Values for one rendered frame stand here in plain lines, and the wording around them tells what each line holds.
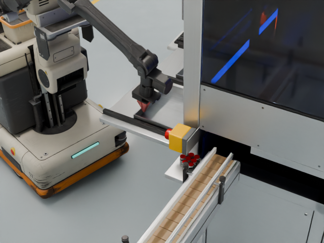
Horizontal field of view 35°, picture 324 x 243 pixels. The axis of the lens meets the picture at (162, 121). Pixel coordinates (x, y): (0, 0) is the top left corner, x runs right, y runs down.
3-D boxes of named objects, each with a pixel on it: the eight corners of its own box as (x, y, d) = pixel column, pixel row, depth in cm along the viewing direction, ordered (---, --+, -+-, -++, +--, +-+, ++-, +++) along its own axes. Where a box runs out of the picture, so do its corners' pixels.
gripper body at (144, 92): (152, 105, 200) (154, 91, 195) (130, 95, 203) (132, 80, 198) (161, 97, 204) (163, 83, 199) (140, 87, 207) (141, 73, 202)
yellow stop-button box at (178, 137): (195, 144, 182) (196, 128, 177) (186, 155, 177) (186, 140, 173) (177, 137, 185) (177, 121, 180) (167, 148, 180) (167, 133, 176)
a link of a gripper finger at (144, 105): (144, 118, 206) (146, 101, 200) (129, 111, 208) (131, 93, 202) (153, 109, 211) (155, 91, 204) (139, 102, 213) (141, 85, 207)
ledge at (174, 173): (215, 168, 186) (215, 165, 184) (198, 191, 177) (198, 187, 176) (182, 156, 191) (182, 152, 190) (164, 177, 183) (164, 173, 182)
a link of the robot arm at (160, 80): (150, 51, 192) (136, 65, 188) (175, 63, 188) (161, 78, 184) (152, 72, 202) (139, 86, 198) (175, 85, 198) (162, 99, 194)
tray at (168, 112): (237, 112, 209) (238, 105, 207) (209, 148, 192) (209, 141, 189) (166, 89, 223) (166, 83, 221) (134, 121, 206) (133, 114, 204)
